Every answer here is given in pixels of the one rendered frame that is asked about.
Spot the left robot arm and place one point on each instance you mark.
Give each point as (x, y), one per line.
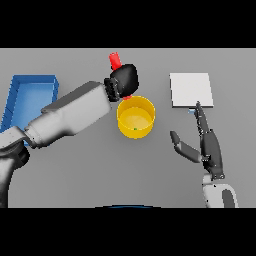
(73, 113)

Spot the blue tray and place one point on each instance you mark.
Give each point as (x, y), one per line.
(30, 100)

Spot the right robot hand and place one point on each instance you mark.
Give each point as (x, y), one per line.
(210, 146)

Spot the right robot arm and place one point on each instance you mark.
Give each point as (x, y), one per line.
(216, 195)

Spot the yellow bowl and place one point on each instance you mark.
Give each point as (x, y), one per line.
(135, 117)

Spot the pale square scale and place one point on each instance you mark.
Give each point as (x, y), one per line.
(191, 89)

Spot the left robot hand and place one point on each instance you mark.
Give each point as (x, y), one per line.
(125, 80)

